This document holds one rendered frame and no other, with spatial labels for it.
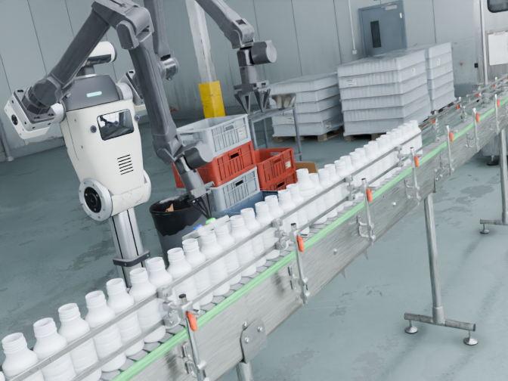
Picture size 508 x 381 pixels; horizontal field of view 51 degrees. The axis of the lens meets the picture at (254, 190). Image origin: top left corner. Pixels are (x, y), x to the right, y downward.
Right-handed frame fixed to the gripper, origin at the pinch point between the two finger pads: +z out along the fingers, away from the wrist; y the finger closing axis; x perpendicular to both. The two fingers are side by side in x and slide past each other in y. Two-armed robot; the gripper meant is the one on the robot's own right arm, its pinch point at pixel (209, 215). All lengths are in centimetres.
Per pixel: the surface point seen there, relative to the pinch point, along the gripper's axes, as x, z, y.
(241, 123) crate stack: 154, -46, 220
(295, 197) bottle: -17.9, 6.5, 19.6
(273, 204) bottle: -18.2, 4.9, 8.2
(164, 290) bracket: -21.7, 9.0, -42.1
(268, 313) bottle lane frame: -13.4, 31.2, -8.1
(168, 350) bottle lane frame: -17, 22, -45
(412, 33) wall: 292, -128, 1024
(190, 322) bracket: -25, 17, -42
